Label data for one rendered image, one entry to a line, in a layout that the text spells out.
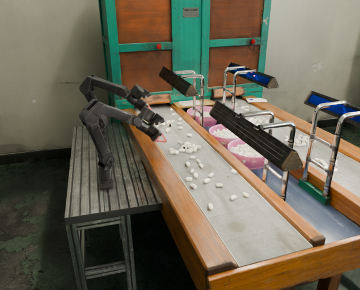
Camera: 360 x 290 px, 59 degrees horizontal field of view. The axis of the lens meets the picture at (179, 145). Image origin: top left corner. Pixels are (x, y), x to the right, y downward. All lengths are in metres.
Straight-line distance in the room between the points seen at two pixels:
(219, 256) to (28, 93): 2.80
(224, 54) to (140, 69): 0.74
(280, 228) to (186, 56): 1.75
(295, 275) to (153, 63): 1.90
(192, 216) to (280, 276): 0.39
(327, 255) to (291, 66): 3.06
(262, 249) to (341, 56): 3.56
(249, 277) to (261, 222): 0.27
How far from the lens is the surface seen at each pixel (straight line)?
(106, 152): 1.71
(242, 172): 1.66
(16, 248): 2.60
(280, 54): 4.03
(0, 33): 3.49
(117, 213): 1.57
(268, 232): 1.33
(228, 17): 2.84
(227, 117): 1.46
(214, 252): 1.18
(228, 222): 1.35
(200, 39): 2.75
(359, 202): 1.60
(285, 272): 1.28
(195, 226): 1.28
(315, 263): 1.35
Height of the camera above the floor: 1.56
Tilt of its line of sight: 24 degrees down
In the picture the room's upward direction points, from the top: 1 degrees counter-clockwise
